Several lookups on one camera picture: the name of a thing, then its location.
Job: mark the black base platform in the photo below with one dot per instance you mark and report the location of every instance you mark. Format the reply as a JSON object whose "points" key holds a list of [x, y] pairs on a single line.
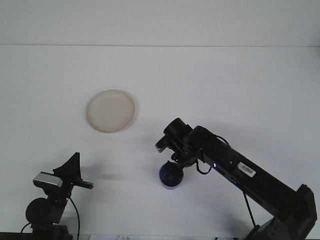
{"points": [[10, 237]]}

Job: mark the white printed paper sheet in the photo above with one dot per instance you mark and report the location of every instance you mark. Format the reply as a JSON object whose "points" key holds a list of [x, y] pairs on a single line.
{"points": [[120, 237]]}

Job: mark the pale blue cup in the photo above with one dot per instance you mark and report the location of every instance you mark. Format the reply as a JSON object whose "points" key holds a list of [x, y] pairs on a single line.
{"points": [[172, 186]]}

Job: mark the pale round plate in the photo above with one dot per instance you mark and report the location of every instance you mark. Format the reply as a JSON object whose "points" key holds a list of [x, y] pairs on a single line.
{"points": [[111, 111]]}

